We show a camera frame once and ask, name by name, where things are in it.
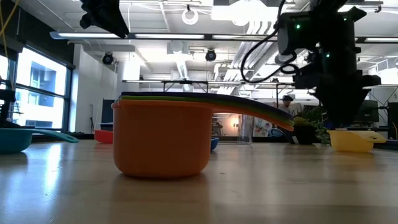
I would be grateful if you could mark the floral patterned cloth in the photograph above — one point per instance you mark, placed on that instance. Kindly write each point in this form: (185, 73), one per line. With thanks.
(262, 129)

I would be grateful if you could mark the black aluminium table frame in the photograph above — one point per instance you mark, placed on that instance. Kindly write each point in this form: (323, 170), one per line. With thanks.
(385, 143)

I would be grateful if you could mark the yellow measuring cup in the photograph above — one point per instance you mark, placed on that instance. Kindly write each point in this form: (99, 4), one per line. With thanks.
(348, 141)

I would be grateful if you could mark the person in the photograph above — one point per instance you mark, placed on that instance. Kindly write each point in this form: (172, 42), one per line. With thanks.
(286, 105)

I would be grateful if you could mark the clear plastic basket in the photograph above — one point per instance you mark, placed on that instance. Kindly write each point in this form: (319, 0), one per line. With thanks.
(245, 132)

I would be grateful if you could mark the blue measuring cup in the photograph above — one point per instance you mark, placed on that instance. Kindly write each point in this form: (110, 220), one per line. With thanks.
(214, 143)

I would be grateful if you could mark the teal measuring cup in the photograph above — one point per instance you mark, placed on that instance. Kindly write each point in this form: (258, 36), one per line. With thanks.
(14, 140)

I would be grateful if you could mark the orange measuring cup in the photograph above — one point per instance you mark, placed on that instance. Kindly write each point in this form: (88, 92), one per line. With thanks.
(161, 140)

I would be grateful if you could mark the red measuring cup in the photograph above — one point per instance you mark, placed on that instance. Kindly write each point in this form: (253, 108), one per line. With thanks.
(104, 137)

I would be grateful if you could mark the dark metal rack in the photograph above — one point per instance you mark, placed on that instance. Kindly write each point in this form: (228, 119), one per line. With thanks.
(6, 105)

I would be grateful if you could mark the potted succulent plant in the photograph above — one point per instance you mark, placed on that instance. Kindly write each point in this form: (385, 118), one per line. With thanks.
(306, 133)

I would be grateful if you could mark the green measuring cup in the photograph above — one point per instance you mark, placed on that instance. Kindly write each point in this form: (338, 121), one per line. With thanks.
(171, 97)

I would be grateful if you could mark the long linear ceiling light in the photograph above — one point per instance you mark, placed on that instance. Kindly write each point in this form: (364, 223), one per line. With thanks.
(168, 36)
(381, 40)

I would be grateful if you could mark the black computer monitor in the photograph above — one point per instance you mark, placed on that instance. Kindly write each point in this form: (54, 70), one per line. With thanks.
(393, 121)
(370, 112)

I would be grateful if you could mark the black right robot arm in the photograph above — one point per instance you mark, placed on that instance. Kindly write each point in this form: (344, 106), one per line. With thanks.
(329, 31)

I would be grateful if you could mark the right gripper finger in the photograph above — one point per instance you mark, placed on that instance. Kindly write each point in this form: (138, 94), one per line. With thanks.
(334, 102)
(351, 102)

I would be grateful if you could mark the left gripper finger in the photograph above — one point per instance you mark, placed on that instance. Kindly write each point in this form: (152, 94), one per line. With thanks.
(115, 26)

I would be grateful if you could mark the large glass window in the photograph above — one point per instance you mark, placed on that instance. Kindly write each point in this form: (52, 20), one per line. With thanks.
(40, 90)

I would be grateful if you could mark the purple measuring cup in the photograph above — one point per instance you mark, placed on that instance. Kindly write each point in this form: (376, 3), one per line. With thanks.
(171, 93)

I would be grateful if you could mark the dark blue partition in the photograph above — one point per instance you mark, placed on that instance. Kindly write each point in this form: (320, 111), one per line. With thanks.
(107, 115)

